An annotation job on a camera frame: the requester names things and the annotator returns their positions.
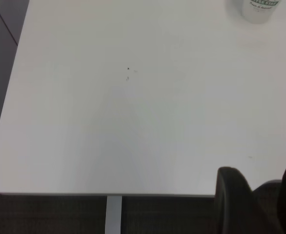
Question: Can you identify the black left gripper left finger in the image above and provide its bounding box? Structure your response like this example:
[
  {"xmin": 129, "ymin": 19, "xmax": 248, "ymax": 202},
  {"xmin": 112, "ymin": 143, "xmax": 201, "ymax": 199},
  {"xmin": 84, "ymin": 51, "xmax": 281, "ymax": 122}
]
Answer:
[{"xmin": 215, "ymin": 166, "xmax": 263, "ymax": 234}]

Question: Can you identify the white paper coffee cup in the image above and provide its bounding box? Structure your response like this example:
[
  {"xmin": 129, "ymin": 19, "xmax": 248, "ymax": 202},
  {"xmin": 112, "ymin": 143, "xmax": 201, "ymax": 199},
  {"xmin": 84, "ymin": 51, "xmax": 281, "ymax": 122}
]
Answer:
[{"xmin": 240, "ymin": 0, "xmax": 280, "ymax": 25}]

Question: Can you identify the white metal table leg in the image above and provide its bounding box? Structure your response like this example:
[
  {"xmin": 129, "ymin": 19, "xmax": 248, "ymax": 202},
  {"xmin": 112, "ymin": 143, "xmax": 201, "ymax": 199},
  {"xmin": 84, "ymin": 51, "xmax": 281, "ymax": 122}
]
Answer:
[{"xmin": 104, "ymin": 195, "xmax": 123, "ymax": 234}]

